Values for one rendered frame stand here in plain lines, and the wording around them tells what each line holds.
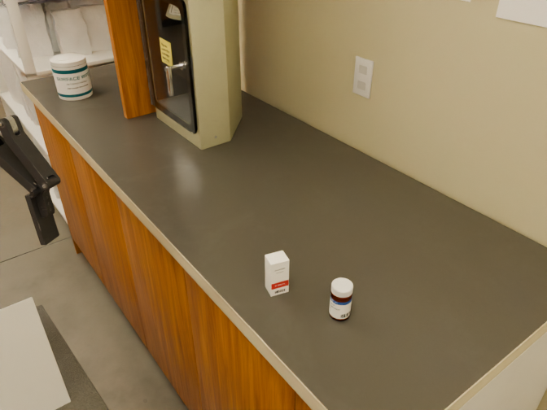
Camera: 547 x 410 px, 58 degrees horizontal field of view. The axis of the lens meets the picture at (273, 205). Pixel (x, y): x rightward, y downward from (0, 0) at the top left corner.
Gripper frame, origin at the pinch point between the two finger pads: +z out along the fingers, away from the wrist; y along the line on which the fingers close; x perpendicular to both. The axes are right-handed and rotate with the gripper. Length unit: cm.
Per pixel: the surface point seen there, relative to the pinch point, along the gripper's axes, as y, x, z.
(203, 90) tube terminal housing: 4, -90, -3
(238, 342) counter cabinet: -16, -35, 45
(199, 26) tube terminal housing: 1, -87, -21
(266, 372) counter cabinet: -24, -28, 47
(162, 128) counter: 27, -104, 11
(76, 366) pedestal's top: 4.5, -9.2, 30.8
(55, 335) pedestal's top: 11.9, -14.6, 28.6
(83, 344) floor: 81, -97, 100
